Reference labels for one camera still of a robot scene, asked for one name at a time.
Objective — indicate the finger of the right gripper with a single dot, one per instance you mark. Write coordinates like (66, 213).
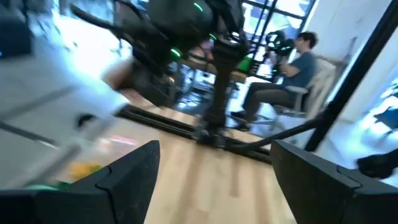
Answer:
(99, 21)

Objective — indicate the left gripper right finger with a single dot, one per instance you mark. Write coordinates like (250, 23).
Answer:
(317, 193)

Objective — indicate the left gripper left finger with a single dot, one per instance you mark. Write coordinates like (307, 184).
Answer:
(124, 186)

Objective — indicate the orange studded plate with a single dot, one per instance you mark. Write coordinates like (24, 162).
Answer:
(82, 169)

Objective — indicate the green studded plate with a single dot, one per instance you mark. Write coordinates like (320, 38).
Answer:
(46, 186)

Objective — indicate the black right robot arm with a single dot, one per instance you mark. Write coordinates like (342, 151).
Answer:
(220, 87)

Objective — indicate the clear plastic bin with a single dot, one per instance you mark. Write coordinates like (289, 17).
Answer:
(102, 130)
(68, 161)

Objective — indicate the black rounded floor object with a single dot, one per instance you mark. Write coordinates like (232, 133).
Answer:
(377, 165)

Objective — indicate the white office chair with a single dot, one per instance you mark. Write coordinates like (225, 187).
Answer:
(314, 90)

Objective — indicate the black device with green lights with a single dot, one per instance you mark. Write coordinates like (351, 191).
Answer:
(280, 43)

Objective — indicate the person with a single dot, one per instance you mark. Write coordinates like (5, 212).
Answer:
(280, 90)

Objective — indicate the black window frame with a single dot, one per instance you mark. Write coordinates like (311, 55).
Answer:
(267, 18)

